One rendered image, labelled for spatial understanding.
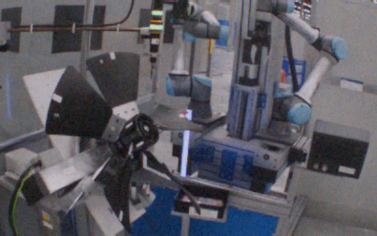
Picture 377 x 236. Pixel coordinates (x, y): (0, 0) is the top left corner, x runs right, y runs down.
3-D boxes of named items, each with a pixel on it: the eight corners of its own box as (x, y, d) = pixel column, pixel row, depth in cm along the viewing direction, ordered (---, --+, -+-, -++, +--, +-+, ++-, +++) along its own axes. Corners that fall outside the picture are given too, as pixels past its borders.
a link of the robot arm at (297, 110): (289, 123, 184) (338, 43, 178) (303, 131, 170) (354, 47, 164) (274, 110, 179) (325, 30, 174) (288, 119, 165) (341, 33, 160)
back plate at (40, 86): (84, 255, 106) (86, 255, 106) (-5, 82, 109) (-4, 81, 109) (160, 199, 153) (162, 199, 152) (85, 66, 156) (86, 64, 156)
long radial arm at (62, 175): (79, 158, 126) (95, 146, 120) (89, 176, 126) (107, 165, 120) (24, 183, 101) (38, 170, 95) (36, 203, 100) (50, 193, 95)
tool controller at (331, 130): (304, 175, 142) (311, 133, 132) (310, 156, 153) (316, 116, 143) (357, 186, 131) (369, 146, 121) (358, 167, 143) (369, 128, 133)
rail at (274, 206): (122, 172, 186) (122, 158, 184) (125, 170, 190) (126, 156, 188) (288, 219, 151) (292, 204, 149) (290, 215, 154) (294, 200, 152)
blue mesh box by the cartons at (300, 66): (276, 101, 779) (281, 59, 752) (298, 97, 868) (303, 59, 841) (308, 111, 721) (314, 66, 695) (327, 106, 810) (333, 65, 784)
